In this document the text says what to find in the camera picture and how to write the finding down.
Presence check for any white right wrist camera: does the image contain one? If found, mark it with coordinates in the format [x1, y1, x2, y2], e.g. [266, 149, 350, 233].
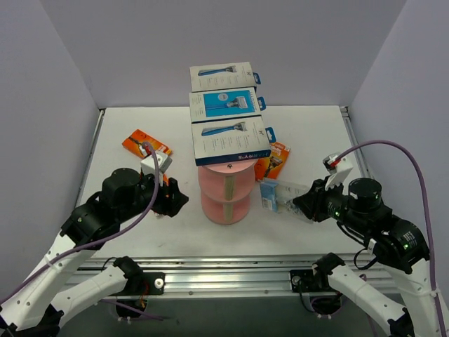
[323, 153, 354, 191]

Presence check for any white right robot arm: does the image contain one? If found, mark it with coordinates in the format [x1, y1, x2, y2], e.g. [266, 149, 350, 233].
[292, 178, 448, 336]

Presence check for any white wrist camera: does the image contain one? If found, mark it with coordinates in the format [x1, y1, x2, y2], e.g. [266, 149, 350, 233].
[323, 153, 354, 191]
[140, 151, 173, 186]

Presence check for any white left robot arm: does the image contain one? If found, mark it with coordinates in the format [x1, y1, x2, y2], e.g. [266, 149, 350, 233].
[1, 168, 189, 336]

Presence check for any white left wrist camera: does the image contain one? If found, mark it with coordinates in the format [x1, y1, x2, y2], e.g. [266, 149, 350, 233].
[140, 151, 173, 186]

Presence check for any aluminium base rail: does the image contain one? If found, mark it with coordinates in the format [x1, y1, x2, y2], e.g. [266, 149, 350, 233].
[62, 258, 420, 299]

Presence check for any blue Harry's razor box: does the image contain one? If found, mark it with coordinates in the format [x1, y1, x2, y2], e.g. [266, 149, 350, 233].
[189, 87, 267, 123]
[189, 62, 261, 92]

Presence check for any pink three-tier wooden shelf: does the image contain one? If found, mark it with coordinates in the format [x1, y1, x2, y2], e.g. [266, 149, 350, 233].
[198, 160, 256, 225]

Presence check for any blister razor pack blue card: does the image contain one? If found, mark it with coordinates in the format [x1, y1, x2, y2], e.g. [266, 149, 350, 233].
[259, 178, 312, 224]

